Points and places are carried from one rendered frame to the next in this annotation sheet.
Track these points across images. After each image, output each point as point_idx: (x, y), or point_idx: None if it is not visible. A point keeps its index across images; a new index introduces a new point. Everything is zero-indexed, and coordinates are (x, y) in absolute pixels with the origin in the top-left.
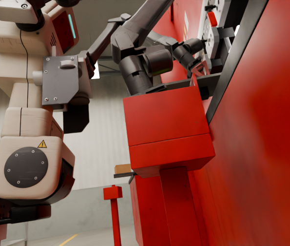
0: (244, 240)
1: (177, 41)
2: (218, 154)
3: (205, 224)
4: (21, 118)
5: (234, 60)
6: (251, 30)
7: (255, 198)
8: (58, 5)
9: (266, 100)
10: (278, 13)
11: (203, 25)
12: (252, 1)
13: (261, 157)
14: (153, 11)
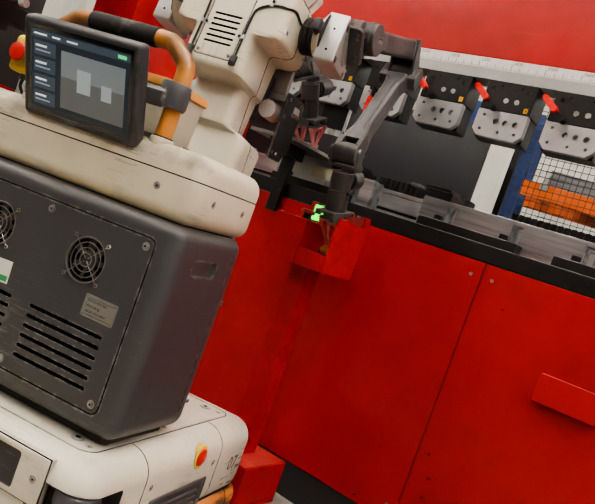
0: (264, 314)
1: (320, 75)
2: None
3: None
4: (246, 160)
5: (388, 225)
6: (416, 238)
7: (324, 301)
8: (318, 3)
9: (393, 272)
10: (433, 257)
11: None
12: (429, 231)
13: (359, 288)
14: (376, 129)
